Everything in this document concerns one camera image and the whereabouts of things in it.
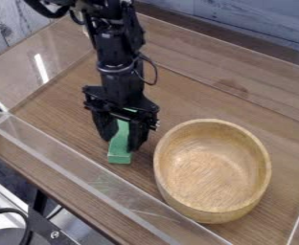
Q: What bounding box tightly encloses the black metal table leg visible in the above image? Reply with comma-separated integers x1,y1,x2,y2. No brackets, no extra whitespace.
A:
31,190,48,214

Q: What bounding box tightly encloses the brown wooden bowl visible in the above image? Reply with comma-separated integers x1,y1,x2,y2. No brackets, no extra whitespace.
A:
153,119,272,224

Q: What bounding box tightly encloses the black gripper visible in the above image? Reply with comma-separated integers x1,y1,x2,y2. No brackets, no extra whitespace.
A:
81,65,160,151

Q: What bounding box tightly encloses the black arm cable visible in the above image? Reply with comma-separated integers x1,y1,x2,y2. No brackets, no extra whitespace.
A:
132,52,160,86

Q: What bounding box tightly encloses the black cable on floor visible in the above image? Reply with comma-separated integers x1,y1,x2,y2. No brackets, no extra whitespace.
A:
0,208,34,245

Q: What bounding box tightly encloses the clear acrylic tray wall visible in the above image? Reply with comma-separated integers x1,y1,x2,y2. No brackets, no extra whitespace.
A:
0,6,299,245

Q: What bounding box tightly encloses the green rectangular block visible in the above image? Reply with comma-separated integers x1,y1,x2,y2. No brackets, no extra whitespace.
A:
106,119,133,165

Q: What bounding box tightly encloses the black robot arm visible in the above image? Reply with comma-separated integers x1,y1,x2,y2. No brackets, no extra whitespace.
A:
74,0,160,152

